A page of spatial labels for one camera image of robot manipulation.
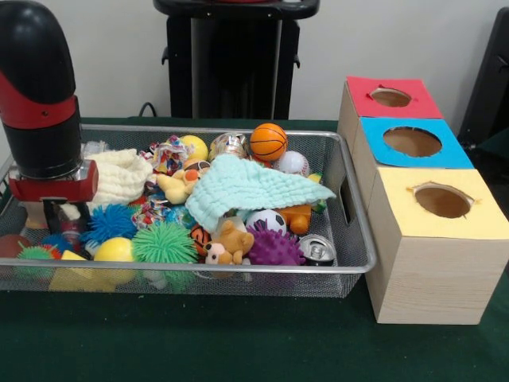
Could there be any wooden three-hole box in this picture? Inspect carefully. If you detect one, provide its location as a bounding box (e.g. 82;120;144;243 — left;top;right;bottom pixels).
336;75;509;325

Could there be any silver mesh bin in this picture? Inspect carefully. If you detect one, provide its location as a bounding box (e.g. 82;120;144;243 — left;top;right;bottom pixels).
0;123;377;302

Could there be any black stand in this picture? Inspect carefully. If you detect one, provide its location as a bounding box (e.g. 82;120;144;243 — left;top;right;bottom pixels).
457;6;509;140

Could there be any orange toy basketball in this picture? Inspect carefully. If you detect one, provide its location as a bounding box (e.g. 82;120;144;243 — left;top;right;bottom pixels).
249;123;289;162

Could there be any purple spiky ball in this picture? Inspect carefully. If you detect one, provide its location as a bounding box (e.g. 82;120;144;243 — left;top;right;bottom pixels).
248;226;306;267

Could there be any yellow plush duck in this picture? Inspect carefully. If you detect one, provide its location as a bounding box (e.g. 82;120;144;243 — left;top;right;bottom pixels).
156;167;204;204

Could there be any cream knitted cloth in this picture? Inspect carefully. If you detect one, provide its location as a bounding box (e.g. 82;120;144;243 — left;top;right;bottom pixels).
63;148;154;220

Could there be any dark green side-table cloth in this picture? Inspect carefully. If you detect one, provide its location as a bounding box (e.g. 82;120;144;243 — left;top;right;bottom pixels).
471;129;509;160

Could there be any black cable behind table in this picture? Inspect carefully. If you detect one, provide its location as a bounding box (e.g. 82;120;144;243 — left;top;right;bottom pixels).
138;102;161;119

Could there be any green koosh ball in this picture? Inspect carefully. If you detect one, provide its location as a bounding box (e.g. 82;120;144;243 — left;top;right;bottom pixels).
131;221;199;264

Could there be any dark green table cloth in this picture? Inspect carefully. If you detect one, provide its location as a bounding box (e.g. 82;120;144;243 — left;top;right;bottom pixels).
0;115;509;382

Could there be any brown teddy bear plush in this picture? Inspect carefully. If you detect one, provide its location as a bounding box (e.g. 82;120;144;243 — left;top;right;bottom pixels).
204;220;256;266

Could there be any silver drink can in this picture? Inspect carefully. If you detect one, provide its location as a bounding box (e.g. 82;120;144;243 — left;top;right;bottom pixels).
298;233;338;267

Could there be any toy soccer ball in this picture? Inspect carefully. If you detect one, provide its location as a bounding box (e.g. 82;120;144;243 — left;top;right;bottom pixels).
245;209;288;236

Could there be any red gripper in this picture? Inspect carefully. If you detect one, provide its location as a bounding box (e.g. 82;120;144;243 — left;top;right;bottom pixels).
8;160;99;235

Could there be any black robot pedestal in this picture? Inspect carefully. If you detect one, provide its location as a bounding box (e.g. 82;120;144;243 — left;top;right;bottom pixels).
153;0;321;119

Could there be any white toy baseball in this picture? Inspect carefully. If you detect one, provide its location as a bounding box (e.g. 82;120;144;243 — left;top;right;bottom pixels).
272;150;310;177

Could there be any yellow smooth ball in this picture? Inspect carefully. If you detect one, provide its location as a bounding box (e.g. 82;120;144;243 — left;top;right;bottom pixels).
94;237;136;263

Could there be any mint green knitted cloth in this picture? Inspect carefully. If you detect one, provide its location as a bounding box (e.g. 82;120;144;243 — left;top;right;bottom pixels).
185;154;337;232

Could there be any blue koosh ball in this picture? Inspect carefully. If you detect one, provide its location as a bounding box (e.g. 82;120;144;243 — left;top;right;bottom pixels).
81;205;138;243

